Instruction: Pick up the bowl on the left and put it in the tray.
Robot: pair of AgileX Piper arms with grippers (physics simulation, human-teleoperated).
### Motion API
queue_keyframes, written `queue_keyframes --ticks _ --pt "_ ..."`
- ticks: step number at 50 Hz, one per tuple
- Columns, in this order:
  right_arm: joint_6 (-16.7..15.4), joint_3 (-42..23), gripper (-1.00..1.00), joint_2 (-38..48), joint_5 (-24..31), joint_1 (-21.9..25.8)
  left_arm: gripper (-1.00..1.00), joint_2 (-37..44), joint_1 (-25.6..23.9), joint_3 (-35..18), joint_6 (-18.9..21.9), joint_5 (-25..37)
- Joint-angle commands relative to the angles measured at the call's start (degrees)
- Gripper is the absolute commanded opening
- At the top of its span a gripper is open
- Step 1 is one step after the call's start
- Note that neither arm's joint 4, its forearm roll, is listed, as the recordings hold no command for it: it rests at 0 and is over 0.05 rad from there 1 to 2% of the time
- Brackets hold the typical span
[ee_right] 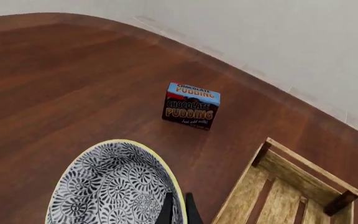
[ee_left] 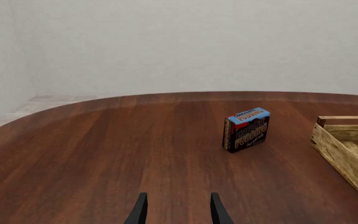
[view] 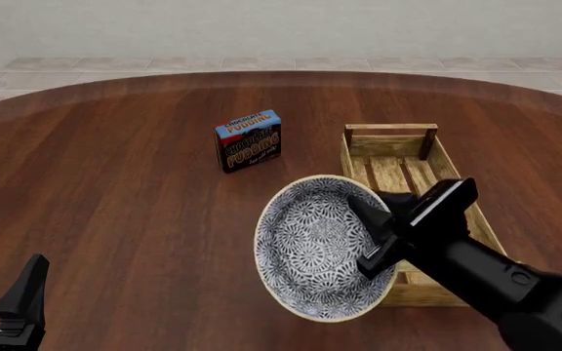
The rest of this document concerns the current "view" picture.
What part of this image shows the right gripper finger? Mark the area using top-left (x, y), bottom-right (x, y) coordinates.
top-left (375, 189), bottom-right (422, 220)
top-left (347, 195), bottom-right (400, 251)

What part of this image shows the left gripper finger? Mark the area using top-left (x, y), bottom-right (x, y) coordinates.
top-left (0, 253), bottom-right (51, 328)

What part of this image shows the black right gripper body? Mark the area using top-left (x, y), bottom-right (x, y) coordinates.
top-left (357, 176), bottom-right (479, 282)

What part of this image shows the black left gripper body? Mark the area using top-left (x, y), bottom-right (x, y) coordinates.
top-left (0, 320), bottom-right (47, 351)

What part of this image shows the black white patterned bowl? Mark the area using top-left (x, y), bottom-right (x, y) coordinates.
top-left (253, 174), bottom-right (400, 324)

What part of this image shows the wooden slat tray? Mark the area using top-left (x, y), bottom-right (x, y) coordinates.
top-left (339, 123), bottom-right (509, 308)

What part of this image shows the chocolate pudding box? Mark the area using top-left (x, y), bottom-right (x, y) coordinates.
top-left (213, 108), bottom-right (283, 175)

